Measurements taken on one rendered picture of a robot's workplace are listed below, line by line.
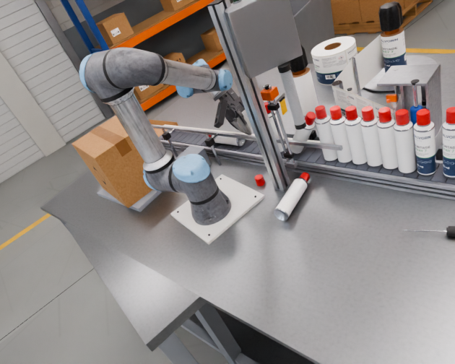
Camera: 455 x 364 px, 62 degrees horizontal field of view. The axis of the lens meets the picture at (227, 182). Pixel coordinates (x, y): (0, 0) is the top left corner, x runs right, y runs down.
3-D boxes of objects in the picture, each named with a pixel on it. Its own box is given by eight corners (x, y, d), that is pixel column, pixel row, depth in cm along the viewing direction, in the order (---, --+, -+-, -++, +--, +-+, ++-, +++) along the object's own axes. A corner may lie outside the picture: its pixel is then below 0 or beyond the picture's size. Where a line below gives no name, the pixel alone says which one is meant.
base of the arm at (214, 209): (239, 203, 140) (230, 182, 134) (211, 230, 133) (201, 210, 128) (212, 193, 150) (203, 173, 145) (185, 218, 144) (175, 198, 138)
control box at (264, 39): (303, 55, 109) (286, -15, 99) (250, 79, 109) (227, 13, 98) (290, 48, 118) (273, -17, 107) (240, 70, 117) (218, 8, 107)
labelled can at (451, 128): (466, 169, 108) (468, 105, 98) (460, 180, 106) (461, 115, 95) (446, 167, 112) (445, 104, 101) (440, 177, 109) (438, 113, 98)
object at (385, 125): (404, 163, 119) (398, 107, 108) (392, 172, 118) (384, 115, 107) (391, 158, 123) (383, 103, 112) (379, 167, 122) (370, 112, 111)
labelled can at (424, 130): (438, 166, 113) (435, 106, 102) (434, 177, 110) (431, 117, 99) (419, 165, 116) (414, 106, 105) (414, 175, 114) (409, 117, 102)
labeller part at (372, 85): (448, 55, 161) (447, 53, 161) (421, 93, 146) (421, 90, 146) (375, 59, 182) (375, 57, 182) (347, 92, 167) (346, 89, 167)
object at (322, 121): (339, 152, 136) (327, 101, 125) (339, 160, 132) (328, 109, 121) (323, 154, 138) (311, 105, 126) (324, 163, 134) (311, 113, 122)
